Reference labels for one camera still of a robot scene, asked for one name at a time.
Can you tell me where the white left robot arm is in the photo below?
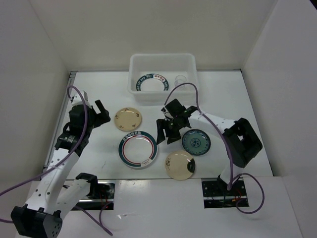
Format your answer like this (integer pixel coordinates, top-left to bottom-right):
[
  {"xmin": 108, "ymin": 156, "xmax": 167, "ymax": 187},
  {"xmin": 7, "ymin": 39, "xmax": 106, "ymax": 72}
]
[{"xmin": 10, "ymin": 94, "xmax": 110, "ymax": 238}]

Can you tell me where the blue patterned small plate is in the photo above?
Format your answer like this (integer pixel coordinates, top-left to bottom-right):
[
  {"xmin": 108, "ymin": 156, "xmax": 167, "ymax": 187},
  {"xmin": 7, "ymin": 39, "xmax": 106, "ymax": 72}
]
[{"xmin": 181, "ymin": 129, "xmax": 211, "ymax": 156}]

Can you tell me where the clear glass cup in bin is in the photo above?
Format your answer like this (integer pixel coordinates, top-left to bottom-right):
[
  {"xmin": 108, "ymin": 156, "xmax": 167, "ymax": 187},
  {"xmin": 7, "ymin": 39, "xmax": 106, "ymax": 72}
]
[{"xmin": 174, "ymin": 75, "xmax": 187, "ymax": 87}]

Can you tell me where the aluminium table edge rail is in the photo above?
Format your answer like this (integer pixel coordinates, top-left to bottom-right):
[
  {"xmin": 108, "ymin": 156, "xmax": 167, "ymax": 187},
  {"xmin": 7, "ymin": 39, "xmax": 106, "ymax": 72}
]
[{"xmin": 42, "ymin": 71, "xmax": 75, "ymax": 174}]

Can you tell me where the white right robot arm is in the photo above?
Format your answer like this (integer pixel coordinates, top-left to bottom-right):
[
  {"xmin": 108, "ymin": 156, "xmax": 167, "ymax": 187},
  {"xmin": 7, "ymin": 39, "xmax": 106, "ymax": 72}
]
[{"xmin": 156, "ymin": 99, "xmax": 263, "ymax": 195}]

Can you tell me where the beige plate with calligraphy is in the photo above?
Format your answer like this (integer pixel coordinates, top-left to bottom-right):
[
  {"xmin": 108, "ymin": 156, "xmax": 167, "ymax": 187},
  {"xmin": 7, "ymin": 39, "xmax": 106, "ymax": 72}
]
[{"xmin": 164, "ymin": 150, "xmax": 196, "ymax": 180}]

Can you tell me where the teal rim lettered plate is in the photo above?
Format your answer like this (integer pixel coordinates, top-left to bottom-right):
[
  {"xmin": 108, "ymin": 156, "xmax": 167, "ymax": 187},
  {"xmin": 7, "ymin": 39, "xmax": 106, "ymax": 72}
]
[{"xmin": 136, "ymin": 73, "xmax": 169, "ymax": 91}]

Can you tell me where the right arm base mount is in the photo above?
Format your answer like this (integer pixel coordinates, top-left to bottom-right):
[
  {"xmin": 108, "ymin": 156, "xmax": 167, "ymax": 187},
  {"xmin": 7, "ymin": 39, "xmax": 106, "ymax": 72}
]
[{"xmin": 201, "ymin": 178, "xmax": 249, "ymax": 209}]

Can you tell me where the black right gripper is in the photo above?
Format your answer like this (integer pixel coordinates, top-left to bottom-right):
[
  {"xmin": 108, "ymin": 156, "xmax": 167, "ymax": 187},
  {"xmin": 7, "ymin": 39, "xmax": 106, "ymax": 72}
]
[{"xmin": 156, "ymin": 117, "xmax": 182, "ymax": 144}]

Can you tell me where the beige flower pattern plate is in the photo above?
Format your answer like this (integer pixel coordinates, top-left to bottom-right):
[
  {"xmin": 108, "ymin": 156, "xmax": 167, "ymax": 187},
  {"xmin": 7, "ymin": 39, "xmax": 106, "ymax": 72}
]
[{"xmin": 114, "ymin": 107, "xmax": 142, "ymax": 131}]

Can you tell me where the teal red ring plate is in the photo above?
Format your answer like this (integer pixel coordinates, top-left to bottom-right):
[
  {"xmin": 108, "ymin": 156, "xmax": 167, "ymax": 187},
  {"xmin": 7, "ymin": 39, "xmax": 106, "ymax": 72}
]
[{"xmin": 118, "ymin": 130, "xmax": 158, "ymax": 170}]

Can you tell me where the white plastic bin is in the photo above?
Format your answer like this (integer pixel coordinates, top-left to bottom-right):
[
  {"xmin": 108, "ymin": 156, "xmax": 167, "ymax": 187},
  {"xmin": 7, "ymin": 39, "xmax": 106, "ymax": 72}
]
[{"xmin": 128, "ymin": 53, "xmax": 199, "ymax": 106}]

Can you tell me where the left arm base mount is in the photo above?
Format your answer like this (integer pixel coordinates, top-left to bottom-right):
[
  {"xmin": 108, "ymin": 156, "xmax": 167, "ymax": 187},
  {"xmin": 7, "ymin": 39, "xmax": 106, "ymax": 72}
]
[{"xmin": 72, "ymin": 180, "xmax": 115, "ymax": 211}]

